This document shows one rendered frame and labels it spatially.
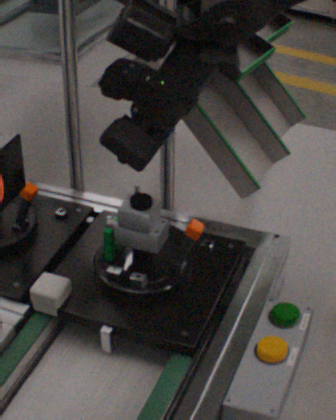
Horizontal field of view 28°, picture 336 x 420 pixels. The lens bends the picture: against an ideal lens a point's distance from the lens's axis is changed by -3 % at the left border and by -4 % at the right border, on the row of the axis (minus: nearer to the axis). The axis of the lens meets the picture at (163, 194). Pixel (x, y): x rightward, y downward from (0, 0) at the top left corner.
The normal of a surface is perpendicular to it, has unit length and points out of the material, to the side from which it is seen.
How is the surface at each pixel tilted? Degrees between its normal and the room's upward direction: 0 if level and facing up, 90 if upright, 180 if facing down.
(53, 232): 0
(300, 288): 0
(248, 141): 45
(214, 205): 0
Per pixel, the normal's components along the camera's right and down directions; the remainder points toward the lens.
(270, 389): 0.00, -0.83
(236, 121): 0.61, -0.39
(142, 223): -0.36, 0.51
